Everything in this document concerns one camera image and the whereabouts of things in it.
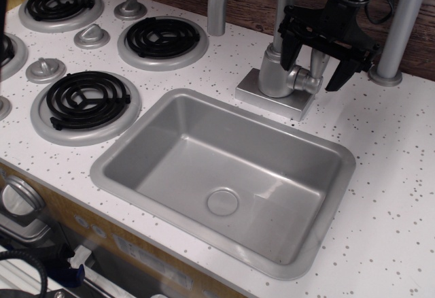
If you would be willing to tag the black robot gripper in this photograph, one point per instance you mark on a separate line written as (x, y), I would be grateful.
(333, 30)

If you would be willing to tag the silver faucet lever handle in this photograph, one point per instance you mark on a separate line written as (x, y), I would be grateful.
(309, 80)

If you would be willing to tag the grey vertical support pole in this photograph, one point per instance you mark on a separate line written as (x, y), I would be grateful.
(386, 73)

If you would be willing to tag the back right stove burner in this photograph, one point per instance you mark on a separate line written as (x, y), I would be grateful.
(162, 43)

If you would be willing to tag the grey plastic sink basin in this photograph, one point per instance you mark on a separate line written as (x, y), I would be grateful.
(260, 191)

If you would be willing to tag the silver knob top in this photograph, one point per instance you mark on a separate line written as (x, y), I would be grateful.
(130, 10)

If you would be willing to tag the silver knob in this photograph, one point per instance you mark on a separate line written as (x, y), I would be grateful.
(130, 10)
(92, 37)
(45, 71)

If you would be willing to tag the silver knob middle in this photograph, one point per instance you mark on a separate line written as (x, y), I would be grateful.
(92, 37)

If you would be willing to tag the front right stove burner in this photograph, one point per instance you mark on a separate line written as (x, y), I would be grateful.
(85, 108)

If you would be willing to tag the back left stove burner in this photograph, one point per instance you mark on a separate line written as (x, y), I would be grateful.
(58, 16)

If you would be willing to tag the silver knob lower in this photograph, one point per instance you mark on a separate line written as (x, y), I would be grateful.
(45, 71)

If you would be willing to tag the left edge stove burner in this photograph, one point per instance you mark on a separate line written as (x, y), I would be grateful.
(13, 55)

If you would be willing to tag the silver knob left edge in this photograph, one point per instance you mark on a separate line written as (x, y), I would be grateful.
(5, 107)

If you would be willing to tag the dark foreground blurred object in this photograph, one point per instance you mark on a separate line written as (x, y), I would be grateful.
(2, 12)

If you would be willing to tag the blue clamp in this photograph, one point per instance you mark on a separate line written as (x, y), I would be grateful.
(75, 277)

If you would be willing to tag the silver round oven dial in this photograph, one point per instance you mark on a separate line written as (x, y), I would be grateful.
(20, 201)

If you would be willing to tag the silver oven door handle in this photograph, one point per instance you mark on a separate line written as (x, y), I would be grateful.
(34, 234)

